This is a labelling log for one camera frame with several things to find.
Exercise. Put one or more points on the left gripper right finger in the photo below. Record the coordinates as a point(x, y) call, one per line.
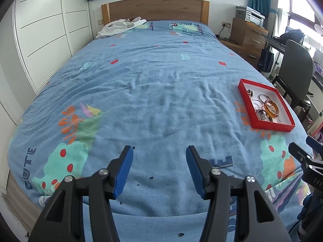
point(256, 219)

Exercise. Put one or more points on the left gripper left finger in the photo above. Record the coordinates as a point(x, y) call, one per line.
point(62, 217)

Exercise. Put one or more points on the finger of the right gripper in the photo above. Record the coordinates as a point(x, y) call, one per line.
point(303, 158)
point(315, 145)

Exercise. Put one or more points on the amber bangle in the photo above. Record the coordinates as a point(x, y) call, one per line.
point(271, 108)

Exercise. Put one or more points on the thin silver bangle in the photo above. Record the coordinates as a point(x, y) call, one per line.
point(263, 98)

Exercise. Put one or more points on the dark brown bangle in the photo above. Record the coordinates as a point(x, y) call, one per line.
point(269, 118)

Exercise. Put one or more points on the silver red wristwatch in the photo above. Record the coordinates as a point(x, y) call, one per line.
point(262, 115)

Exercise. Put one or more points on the twisted silver hoop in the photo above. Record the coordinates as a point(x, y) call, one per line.
point(257, 104)

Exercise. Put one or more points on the red jewelry box tray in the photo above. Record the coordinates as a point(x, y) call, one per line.
point(250, 90)

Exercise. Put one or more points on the blue gloved hand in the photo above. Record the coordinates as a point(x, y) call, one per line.
point(310, 228)

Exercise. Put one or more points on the grey chair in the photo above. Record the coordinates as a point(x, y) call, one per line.
point(295, 73)

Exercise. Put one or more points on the desk with monitors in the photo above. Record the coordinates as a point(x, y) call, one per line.
point(315, 63)

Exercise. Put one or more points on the dark blue hanging bag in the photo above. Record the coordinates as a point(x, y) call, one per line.
point(266, 61)

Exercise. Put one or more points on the black backpack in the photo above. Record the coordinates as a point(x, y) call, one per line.
point(295, 35)

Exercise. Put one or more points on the wooden drawer cabinet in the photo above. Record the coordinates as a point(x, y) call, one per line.
point(247, 40)

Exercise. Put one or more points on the white printer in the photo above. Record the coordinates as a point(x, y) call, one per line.
point(250, 15)

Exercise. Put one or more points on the blue patterned bed cover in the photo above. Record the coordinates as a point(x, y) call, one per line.
point(158, 88)

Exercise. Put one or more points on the white wardrobe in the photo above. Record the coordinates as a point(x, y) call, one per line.
point(43, 35)

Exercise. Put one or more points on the white garment on bed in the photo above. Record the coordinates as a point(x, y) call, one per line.
point(120, 26)

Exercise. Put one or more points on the wooden headboard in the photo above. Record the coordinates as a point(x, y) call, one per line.
point(151, 10)

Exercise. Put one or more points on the wall power socket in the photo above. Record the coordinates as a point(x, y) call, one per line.
point(226, 24)

